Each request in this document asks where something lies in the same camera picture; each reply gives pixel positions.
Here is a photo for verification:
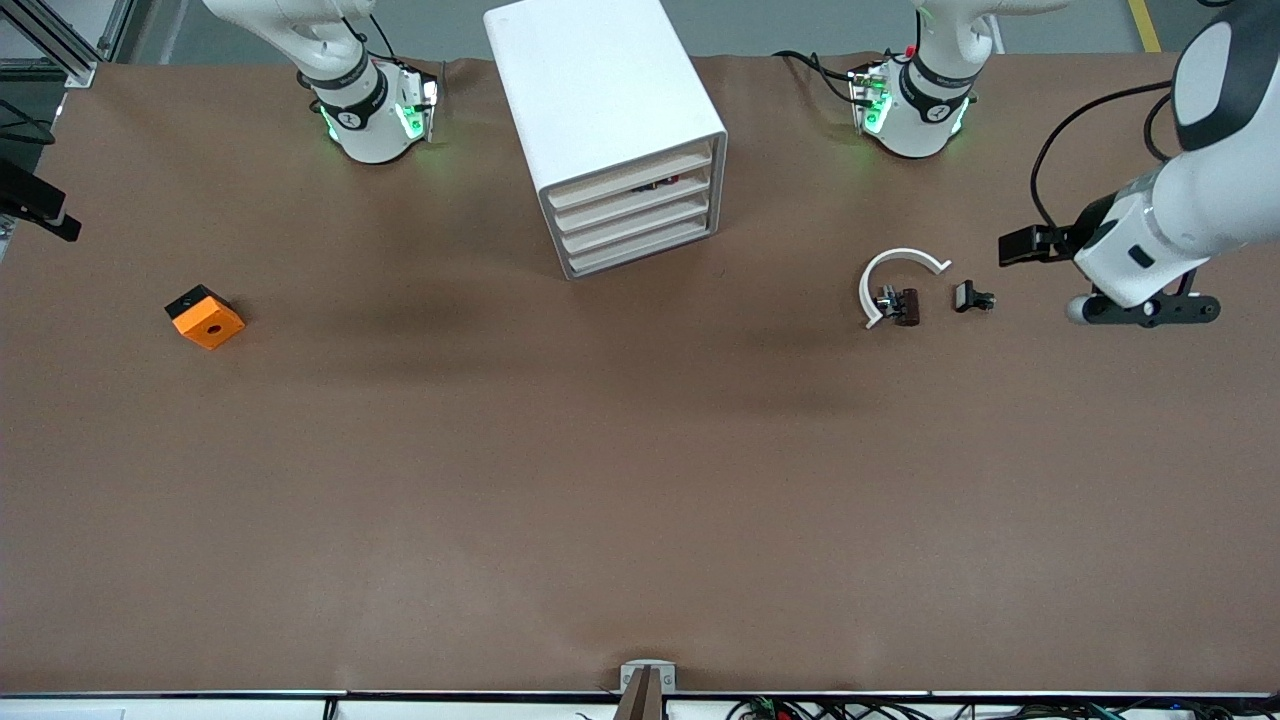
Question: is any white curved plastic ring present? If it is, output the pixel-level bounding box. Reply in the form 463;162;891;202
858;247;953;331

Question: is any small brown metal component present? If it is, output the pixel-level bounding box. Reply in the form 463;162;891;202
875;285;921;328

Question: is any brown table cover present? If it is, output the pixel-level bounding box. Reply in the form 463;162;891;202
0;50;1280;696

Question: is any aluminium frame profile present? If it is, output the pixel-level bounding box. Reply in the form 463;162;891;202
0;0;136;89

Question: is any grey metal bracket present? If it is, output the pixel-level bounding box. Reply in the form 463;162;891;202
620;660;677;693

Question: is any brown wooden post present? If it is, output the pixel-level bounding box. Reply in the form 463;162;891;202
612;666;665;720

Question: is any black arm base cable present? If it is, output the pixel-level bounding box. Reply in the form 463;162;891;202
772;48;863;106

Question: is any orange and black button box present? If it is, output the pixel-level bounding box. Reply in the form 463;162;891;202
165;284;246;351

